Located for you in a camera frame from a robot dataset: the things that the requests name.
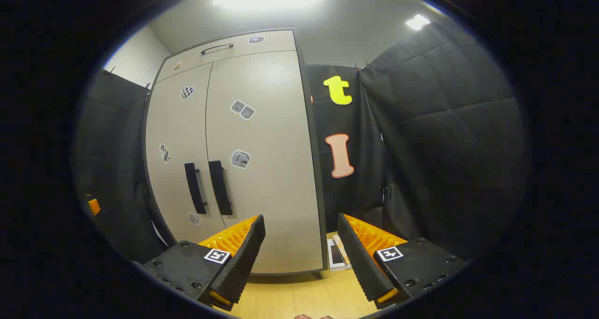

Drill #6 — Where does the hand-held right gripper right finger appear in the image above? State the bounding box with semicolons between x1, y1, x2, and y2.
337;212;470;310

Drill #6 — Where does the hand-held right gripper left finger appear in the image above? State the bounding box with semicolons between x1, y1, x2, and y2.
140;215;266;310

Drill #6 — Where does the double-door shoe cabinet body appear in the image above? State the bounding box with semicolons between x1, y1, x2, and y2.
143;28;328;280

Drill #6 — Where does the beige shoe cabinet door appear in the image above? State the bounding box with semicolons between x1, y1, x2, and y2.
206;51;324;275
145;63;227;245

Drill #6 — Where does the white flat book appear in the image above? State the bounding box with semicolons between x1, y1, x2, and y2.
328;239;351;271

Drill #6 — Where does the black backdrop cloth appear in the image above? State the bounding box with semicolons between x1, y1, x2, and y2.
73;69;164;263
305;64;389;233
358;17;532;259

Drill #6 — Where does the small ceiling light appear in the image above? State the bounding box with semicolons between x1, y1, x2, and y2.
405;14;431;31

